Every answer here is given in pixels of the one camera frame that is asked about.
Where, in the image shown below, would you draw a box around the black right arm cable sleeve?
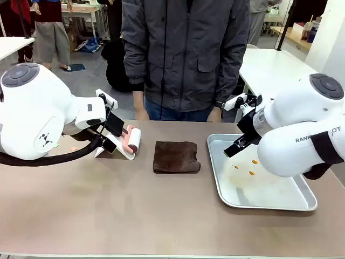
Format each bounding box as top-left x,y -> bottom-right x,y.
302,129 -> 345,181

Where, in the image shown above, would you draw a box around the standing person in dark clothes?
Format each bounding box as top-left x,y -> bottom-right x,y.
97,0 -> 123,41

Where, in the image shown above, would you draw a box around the person in grey trousers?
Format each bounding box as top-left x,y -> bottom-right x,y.
34,0 -> 71,70

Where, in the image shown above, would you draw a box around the blue jeans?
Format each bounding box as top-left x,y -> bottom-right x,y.
144,97 -> 216,122

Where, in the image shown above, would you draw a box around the dark brown cloth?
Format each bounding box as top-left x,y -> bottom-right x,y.
153,140 -> 202,174

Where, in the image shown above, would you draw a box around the brown cardboard box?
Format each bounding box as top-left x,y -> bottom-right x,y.
63,18 -> 79,52

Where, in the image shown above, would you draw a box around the person left hand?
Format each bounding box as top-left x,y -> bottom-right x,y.
206,107 -> 222,122

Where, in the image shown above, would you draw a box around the large white side table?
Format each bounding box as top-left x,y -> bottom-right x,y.
238,47 -> 345,124

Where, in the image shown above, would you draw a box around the wooden background table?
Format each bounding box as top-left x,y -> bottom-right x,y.
270,25 -> 313,52

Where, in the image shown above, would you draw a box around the black arm cable sleeve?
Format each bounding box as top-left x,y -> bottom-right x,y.
0,128 -> 105,167
302,129 -> 345,181

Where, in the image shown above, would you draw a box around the brown drink bottle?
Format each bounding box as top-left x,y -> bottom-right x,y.
301,22 -> 311,42

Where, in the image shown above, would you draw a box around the person right forearm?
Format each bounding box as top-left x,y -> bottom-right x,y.
122,51 -> 148,106

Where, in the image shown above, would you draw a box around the white background desk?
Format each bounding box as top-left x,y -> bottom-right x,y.
61,4 -> 108,38

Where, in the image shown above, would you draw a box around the black tripod pole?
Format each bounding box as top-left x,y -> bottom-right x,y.
15,0 -> 31,40

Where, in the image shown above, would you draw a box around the black left arm cable sleeve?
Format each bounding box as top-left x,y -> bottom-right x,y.
0,128 -> 105,167

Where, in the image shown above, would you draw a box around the blue plastic bag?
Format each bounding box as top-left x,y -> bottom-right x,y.
76,37 -> 102,53

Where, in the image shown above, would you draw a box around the blue floor mat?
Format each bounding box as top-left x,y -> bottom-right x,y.
60,63 -> 87,72

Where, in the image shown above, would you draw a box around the thin black hanging cord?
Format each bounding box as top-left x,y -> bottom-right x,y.
161,0 -> 167,121

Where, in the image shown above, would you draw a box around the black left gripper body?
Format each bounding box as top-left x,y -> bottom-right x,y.
106,113 -> 125,137

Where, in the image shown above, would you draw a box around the person in dark red clothes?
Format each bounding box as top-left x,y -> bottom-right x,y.
0,0 -> 36,64

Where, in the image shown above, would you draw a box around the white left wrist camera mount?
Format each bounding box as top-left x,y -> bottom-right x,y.
95,88 -> 119,109

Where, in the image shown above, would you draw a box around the person in light grey clothes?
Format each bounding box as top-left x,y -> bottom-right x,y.
247,0 -> 270,46

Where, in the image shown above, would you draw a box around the person right hand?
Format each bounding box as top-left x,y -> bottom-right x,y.
134,104 -> 150,121

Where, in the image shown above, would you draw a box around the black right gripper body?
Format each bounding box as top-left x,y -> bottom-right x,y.
236,107 -> 267,145

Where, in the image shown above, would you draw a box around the pink white lint roller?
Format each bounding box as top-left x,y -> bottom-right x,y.
120,125 -> 142,156

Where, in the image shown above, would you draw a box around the person left forearm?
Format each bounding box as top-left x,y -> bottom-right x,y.
214,51 -> 250,108

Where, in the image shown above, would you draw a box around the crouching person in black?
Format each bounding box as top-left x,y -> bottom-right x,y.
101,37 -> 134,93

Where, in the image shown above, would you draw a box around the person in grey jacket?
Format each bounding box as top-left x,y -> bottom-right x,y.
121,0 -> 250,113

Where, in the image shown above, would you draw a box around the small white side table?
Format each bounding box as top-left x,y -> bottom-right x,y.
0,36 -> 35,62

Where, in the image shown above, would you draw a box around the black vertical pole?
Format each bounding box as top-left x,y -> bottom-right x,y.
276,0 -> 295,52

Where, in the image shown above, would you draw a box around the silver metal tray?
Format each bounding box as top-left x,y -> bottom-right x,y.
206,133 -> 318,212

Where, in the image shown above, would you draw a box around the blue cup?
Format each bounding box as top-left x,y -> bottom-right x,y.
307,26 -> 318,44

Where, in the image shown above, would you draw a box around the white folded roller stand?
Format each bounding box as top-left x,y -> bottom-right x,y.
94,132 -> 136,161

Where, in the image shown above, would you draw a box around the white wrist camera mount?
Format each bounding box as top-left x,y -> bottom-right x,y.
224,92 -> 264,114
95,88 -> 119,109

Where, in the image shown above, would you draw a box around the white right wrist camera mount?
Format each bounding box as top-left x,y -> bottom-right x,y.
224,92 -> 264,114

